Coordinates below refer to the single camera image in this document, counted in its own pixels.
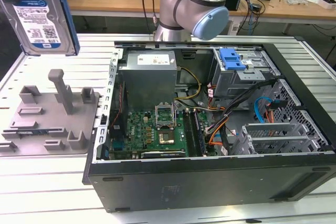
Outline hard disk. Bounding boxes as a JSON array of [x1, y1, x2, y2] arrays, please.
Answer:
[[0, 0, 81, 57]]

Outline blue data wire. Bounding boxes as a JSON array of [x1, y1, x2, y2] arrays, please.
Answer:
[[254, 97, 274, 124]]

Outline orange red power wire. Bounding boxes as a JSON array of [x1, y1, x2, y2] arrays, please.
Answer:
[[264, 100, 287, 124]]

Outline grey metal disk bay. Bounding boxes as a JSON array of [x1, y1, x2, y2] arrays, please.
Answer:
[[232, 122, 329, 155]]

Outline wooden desk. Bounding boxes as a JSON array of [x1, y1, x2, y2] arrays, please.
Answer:
[[0, 0, 336, 35]]

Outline grey parts rack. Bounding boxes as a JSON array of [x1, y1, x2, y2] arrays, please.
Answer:
[[0, 68, 102, 158]]

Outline RAM stick with white label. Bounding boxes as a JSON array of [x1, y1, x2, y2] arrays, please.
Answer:
[[15, 129, 50, 135]]

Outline grey power supply unit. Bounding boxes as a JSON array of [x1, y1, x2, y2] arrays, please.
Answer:
[[119, 50, 182, 112]]

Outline metal socket cover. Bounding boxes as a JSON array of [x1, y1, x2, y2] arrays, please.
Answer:
[[155, 102, 176, 130]]

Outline green motherboard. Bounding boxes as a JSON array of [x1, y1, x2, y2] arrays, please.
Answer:
[[109, 108, 211, 161]]

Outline thin metal locking lever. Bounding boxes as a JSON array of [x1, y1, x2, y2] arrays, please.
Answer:
[[174, 101, 180, 130]]

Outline CPU socket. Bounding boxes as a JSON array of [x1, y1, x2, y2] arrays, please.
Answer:
[[158, 129, 176, 146]]

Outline black graphics card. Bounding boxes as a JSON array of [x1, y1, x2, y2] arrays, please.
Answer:
[[140, 151, 186, 159]]

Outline blue drive cage latch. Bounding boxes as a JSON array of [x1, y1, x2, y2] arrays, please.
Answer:
[[219, 48, 247, 71]]

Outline blue RAM stick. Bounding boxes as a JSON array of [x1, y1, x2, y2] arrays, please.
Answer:
[[193, 110, 206, 154]]

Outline grey optical drive cage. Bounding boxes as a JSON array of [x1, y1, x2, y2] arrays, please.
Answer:
[[211, 47, 280, 99]]

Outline black open PC case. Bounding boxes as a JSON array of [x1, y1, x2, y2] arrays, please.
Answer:
[[81, 36, 336, 213]]

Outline white open box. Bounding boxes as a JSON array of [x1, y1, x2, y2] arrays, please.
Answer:
[[317, 0, 336, 9]]

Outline yellow black power wires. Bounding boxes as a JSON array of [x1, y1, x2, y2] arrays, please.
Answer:
[[174, 67, 203, 101]]

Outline black cable bundle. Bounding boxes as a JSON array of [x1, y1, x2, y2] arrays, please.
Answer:
[[204, 81, 276, 154]]

